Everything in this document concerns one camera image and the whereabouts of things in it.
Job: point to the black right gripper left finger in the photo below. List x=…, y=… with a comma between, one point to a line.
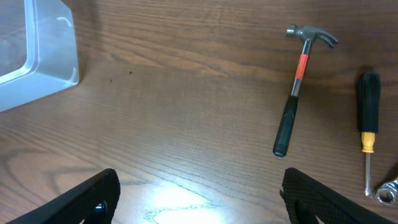
x=93, y=201

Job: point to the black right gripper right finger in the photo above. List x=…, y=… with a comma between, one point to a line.
x=309, y=201

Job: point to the silver combination wrench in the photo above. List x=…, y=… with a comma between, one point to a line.
x=386, y=193

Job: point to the black yellow screwdriver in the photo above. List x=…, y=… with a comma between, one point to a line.
x=369, y=93

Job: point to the claw hammer black orange handle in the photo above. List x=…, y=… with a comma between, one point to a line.
x=308, y=35

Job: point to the clear plastic container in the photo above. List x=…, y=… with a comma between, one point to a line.
x=38, y=50

